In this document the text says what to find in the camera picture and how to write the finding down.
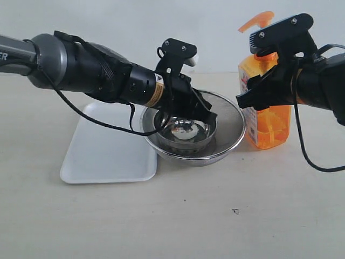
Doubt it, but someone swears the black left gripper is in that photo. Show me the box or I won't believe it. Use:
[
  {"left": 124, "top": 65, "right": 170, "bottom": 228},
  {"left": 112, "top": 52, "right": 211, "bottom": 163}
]
[{"left": 156, "top": 73, "right": 218, "bottom": 124}]

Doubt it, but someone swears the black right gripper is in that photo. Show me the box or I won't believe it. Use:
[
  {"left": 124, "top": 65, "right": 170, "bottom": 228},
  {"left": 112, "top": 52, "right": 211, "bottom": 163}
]
[{"left": 236, "top": 57, "right": 323, "bottom": 111}]

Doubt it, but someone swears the small stainless steel bowl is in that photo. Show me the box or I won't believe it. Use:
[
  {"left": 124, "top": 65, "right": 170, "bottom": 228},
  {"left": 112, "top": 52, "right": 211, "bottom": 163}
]
[{"left": 153, "top": 113, "right": 217, "bottom": 149}]

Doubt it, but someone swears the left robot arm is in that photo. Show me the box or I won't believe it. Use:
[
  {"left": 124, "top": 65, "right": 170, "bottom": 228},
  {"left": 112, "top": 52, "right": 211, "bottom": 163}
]
[{"left": 1, "top": 31, "right": 217, "bottom": 123}]

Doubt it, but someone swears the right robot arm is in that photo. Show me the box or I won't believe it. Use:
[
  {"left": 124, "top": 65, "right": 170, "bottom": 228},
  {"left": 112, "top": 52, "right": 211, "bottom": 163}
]
[{"left": 236, "top": 54, "right": 344, "bottom": 126}]

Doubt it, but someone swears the steel mesh colander basin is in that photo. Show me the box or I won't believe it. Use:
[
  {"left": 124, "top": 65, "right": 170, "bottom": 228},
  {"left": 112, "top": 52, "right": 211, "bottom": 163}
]
[{"left": 140, "top": 91, "right": 246, "bottom": 167}]

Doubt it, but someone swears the white rectangular plastic tray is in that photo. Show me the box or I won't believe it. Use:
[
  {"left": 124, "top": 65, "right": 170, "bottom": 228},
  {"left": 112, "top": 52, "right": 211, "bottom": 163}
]
[{"left": 60, "top": 118, "right": 157, "bottom": 184}]

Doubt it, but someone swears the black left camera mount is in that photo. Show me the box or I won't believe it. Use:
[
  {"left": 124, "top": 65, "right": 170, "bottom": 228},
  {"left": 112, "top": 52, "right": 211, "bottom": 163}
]
[{"left": 155, "top": 38, "right": 199, "bottom": 76}]

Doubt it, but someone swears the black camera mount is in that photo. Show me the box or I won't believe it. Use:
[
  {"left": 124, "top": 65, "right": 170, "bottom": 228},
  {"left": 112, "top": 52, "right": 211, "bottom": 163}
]
[
  {"left": 249, "top": 13, "right": 318, "bottom": 61},
  {"left": 155, "top": 38, "right": 199, "bottom": 76}
]

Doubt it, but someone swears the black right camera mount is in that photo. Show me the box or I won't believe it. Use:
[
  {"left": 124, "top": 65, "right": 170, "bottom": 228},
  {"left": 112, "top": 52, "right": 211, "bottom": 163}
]
[{"left": 249, "top": 13, "right": 318, "bottom": 61}]

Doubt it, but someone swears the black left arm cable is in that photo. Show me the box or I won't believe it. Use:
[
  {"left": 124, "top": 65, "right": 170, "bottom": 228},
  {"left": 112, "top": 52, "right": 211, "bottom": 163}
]
[{"left": 34, "top": 40, "right": 176, "bottom": 137}]

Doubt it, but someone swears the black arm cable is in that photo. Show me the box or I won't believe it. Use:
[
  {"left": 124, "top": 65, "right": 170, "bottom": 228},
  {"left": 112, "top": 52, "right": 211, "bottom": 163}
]
[
  {"left": 34, "top": 40, "right": 176, "bottom": 137},
  {"left": 291, "top": 43, "right": 345, "bottom": 172}
]

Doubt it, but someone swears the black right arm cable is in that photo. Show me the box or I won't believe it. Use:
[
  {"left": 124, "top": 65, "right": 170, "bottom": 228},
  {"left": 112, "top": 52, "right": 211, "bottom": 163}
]
[{"left": 291, "top": 43, "right": 345, "bottom": 172}]

